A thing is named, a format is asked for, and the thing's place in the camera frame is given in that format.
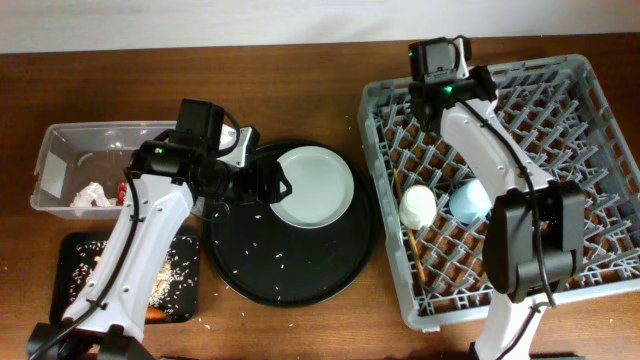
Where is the pale grey round plate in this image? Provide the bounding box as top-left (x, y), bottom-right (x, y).
top-left (270, 146), bottom-right (355, 229)

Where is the light blue cup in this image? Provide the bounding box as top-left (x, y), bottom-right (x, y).
top-left (449, 179), bottom-right (492, 224)

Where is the cream white cup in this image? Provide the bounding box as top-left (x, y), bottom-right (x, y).
top-left (399, 185), bottom-right (437, 230)

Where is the orange carrot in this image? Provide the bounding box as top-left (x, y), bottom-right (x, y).
top-left (145, 307), bottom-right (166, 323)

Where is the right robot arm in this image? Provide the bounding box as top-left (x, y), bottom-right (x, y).
top-left (408, 36), bottom-right (585, 359)

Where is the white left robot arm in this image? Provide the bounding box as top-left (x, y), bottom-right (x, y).
top-left (27, 99), bottom-right (293, 359)

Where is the grey plastic dishwasher rack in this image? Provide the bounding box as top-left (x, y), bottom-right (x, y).
top-left (358, 54), bottom-right (639, 332)

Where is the clear plastic waste bin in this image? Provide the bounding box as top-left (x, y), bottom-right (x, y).
top-left (30, 121), bottom-right (176, 220)

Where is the round black tray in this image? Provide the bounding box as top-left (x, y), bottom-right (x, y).
top-left (203, 159), bottom-right (380, 308)

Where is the red snack wrapper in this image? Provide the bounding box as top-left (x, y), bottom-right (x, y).
top-left (117, 183), bottom-right (127, 206)

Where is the wooden chopstick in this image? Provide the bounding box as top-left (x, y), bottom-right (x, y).
top-left (392, 168), bottom-right (427, 285)

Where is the crumpled white tissue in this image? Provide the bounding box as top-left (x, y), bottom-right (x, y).
top-left (70, 182), bottom-right (117, 208)

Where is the black rectangular tray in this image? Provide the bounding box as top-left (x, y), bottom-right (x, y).
top-left (49, 226), bottom-right (200, 325)

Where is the rice and food scraps pile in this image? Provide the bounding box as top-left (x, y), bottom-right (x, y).
top-left (68, 236), bottom-right (200, 314)

